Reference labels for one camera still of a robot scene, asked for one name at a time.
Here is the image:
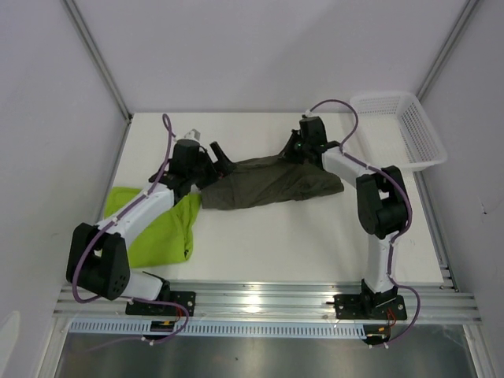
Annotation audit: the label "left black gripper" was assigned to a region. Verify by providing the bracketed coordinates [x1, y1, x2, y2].
[187, 143, 237, 190]

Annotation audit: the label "white plastic basket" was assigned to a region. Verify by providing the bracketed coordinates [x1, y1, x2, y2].
[350, 91, 447, 172]

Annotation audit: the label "aluminium corner post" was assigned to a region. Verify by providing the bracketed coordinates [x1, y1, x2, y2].
[416, 0, 484, 102]
[61, 0, 132, 122]

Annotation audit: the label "lime green shorts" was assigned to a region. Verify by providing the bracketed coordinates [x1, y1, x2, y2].
[128, 193, 202, 269]

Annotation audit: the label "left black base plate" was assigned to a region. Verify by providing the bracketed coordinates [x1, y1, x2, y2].
[125, 291, 196, 317]

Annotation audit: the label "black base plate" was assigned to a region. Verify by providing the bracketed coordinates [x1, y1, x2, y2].
[326, 294, 407, 321]
[125, 291, 196, 317]

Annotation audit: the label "white slotted cable duct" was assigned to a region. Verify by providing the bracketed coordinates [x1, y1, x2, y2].
[69, 318, 366, 339]

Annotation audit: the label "left aluminium corner post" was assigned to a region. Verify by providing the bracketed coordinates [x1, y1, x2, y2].
[61, 0, 132, 122]

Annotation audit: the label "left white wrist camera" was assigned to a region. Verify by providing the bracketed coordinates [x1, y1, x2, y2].
[183, 128, 201, 143]

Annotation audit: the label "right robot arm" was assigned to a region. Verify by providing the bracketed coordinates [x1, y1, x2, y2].
[280, 116, 412, 318]

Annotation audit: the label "aluminium mounting rail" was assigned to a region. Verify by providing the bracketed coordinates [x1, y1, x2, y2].
[53, 281, 484, 326]

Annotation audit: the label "dark olive shorts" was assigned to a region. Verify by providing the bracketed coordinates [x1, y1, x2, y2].
[201, 155, 344, 211]

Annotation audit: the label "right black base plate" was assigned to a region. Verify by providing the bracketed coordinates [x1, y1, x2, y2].
[326, 294, 407, 321]

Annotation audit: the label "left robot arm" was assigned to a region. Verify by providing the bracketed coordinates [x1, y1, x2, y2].
[66, 139, 235, 315]

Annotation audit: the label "right aluminium corner post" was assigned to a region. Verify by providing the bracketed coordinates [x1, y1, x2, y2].
[416, 0, 484, 102]

